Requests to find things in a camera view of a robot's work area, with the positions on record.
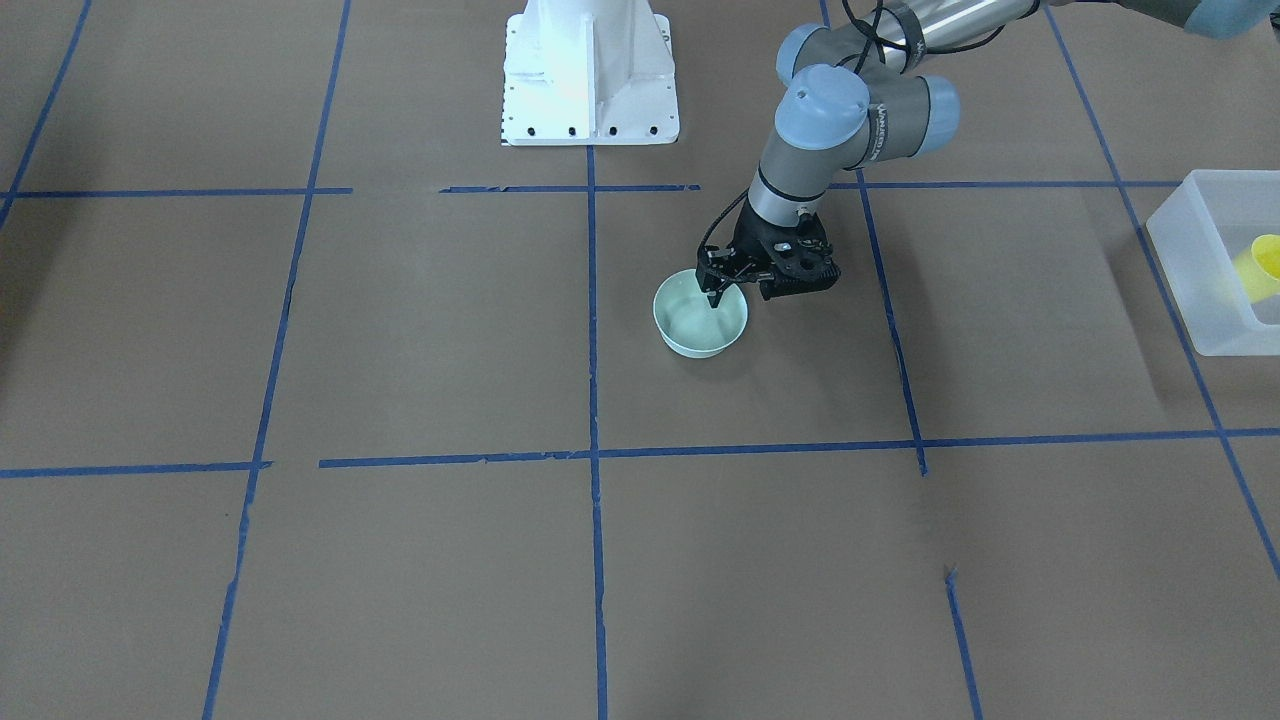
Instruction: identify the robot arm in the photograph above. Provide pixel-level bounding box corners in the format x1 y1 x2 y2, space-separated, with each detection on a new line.
695 1 1044 307

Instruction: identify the yellow plastic cup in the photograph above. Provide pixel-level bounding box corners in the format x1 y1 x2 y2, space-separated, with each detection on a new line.
1231 233 1280 304

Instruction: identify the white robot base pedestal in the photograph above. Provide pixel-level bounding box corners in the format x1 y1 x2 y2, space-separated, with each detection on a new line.
500 1 681 147

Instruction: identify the translucent white storage box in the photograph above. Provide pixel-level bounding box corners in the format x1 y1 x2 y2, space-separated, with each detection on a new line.
1146 169 1279 356

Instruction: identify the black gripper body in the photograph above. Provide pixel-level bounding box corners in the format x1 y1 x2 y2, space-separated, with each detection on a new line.
698 195 841 301

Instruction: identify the light green bowl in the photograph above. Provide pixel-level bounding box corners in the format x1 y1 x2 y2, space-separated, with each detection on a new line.
652 269 749 359

